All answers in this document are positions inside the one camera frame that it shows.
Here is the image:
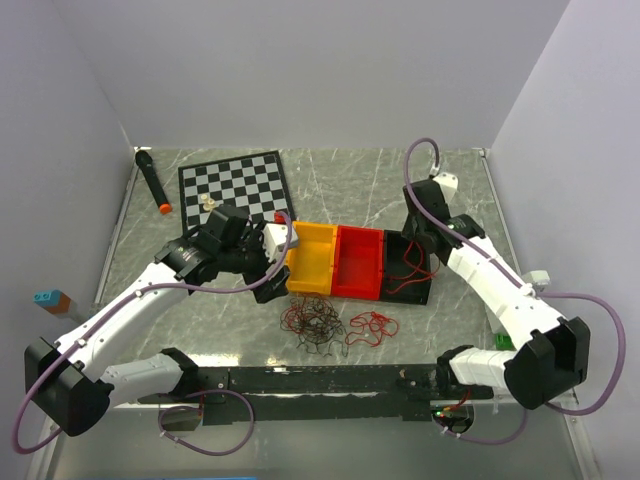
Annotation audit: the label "black marker orange cap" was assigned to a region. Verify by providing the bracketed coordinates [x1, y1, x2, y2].
[134, 150, 172, 215]

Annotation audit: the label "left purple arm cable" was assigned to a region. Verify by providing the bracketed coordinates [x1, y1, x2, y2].
[10, 210, 294, 455]

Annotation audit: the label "black plastic bin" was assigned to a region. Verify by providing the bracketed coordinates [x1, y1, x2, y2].
[379, 230, 432, 305]

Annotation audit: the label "green small block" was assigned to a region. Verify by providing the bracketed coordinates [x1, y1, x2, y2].
[494, 333, 515, 351]

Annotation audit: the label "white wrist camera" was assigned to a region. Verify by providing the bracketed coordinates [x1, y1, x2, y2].
[433, 172, 459, 203]
[263, 222, 299, 263]

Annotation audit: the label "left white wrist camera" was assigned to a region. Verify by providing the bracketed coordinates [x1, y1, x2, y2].
[263, 222, 299, 263]

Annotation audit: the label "dark brown cable tangle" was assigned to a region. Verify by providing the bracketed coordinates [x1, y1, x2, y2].
[278, 294, 350, 359]

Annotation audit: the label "yellow plastic bin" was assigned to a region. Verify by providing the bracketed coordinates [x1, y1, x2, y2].
[286, 221, 338, 296]

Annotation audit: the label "cream chess pieces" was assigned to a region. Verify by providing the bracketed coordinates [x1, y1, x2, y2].
[200, 194, 215, 211]

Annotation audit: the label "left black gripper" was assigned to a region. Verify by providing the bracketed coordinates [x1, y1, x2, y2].
[219, 221, 290, 302]

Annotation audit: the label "red plastic bin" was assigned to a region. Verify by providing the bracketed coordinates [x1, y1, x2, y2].
[331, 225, 384, 300]

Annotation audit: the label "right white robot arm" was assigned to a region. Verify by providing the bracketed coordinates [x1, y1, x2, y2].
[402, 178, 590, 410]

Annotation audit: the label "blue and brown block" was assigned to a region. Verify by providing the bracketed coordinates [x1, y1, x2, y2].
[33, 289, 90, 324]

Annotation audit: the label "black and white chessboard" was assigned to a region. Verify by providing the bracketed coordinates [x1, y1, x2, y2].
[178, 151, 297, 231]

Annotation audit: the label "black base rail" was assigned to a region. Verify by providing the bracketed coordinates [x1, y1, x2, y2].
[137, 364, 496, 426]

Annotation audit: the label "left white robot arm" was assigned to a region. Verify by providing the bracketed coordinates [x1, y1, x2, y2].
[24, 204, 298, 437]

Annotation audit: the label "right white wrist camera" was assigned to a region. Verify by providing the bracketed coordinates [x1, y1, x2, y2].
[433, 172, 459, 203]

